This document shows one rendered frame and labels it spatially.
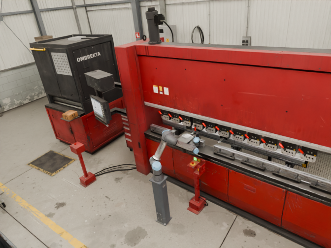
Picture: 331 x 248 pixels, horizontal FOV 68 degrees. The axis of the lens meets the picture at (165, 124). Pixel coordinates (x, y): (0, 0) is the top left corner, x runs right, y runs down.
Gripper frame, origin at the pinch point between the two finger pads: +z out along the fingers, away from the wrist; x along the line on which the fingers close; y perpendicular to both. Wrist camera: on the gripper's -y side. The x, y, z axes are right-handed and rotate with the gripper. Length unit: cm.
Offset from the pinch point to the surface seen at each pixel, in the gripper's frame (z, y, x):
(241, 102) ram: -65, -43, 55
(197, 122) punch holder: -17.2, -22.1, 0.1
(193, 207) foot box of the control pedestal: 10, 105, -8
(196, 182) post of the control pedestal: -8, 64, -2
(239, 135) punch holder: -43, -5, 55
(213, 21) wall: 343, -324, 19
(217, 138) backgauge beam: 13.4, 0.5, 27.8
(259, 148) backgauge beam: -15, 14, 82
